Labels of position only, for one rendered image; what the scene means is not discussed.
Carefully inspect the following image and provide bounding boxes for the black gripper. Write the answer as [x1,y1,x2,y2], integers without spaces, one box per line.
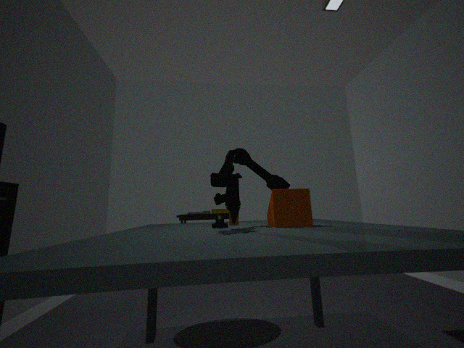
[225,187,241,223]

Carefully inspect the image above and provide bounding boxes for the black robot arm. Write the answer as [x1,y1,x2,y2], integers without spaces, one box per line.
[210,148,290,205]

